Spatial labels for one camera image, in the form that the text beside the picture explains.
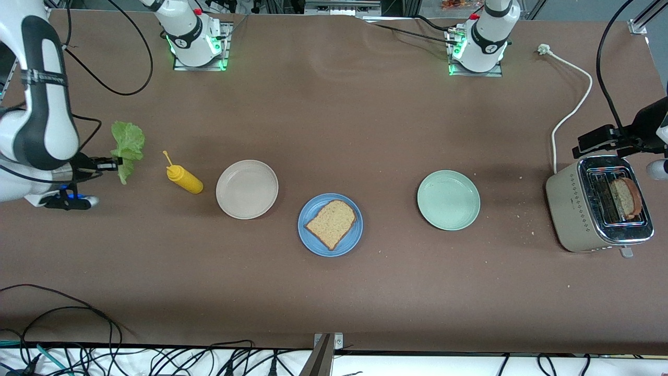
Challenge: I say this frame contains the green lettuce leaf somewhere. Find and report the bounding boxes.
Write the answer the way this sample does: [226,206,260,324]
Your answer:
[110,121,146,185]

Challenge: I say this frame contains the brown bread slice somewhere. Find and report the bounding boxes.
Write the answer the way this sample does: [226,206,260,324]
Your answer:
[304,200,357,251]
[611,178,643,220]

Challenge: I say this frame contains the yellow squeeze bottle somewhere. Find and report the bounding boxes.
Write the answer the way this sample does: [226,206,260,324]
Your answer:
[162,150,204,195]

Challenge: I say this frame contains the beige plate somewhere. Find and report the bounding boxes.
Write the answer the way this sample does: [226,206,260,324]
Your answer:
[216,159,279,220]

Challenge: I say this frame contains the mint green plate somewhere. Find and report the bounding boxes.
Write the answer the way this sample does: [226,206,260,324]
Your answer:
[417,170,481,231]

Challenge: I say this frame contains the blue plate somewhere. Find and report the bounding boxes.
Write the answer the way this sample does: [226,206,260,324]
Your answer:
[297,193,364,257]

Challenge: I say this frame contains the beige chrome toaster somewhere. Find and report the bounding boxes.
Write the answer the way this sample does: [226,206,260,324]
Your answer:
[545,155,654,259]

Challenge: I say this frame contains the grey metal box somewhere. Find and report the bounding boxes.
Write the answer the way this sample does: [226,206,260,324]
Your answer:
[304,0,381,16]

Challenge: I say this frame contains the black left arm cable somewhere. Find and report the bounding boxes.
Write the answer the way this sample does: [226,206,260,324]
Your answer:
[597,0,635,131]

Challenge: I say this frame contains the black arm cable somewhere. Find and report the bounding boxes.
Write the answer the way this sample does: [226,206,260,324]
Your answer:
[597,0,635,131]
[50,0,153,96]

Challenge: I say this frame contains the white power cord with plug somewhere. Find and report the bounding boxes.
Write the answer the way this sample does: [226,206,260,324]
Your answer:
[538,44,594,174]

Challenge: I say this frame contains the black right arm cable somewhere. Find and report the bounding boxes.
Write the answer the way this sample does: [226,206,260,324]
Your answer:
[50,0,153,96]

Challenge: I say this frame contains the aluminium frame rail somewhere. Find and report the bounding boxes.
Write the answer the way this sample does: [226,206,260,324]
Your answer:
[629,0,668,34]

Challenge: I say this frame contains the black looping cable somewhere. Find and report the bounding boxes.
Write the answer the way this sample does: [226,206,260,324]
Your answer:
[0,285,123,361]

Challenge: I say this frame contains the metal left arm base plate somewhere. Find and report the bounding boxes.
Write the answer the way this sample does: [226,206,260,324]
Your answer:
[448,26,504,78]

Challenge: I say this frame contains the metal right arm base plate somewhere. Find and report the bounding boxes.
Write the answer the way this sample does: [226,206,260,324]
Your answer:
[172,22,231,72]

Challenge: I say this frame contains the teal cable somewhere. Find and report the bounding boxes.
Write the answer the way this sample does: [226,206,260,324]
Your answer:
[0,339,68,375]

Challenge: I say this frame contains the black base power cable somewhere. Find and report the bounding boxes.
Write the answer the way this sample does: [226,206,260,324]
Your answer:
[365,15,459,45]

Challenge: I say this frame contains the black cables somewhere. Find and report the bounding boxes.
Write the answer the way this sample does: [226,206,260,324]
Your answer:
[0,345,668,376]

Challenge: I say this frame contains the aluminium table edge bracket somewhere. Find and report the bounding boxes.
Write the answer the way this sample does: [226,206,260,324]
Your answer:
[300,333,344,376]

